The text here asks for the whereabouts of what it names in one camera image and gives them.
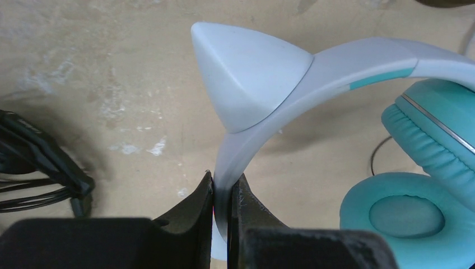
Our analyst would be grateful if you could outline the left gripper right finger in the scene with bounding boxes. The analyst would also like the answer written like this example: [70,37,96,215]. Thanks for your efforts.
[228,175,398,268]

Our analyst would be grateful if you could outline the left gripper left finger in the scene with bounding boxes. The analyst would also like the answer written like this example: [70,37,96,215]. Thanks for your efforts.
[1,171,213,268]

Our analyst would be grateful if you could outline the black headphones with cable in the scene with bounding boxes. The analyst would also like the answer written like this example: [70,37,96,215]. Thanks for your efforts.
[1,110,95,218]

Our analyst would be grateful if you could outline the teal white cat headphones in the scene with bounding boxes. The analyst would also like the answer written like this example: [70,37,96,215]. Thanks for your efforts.
[191,22,474,268]

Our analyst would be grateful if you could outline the brown headphones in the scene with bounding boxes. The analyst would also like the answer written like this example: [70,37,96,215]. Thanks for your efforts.
[416,0,474,8]

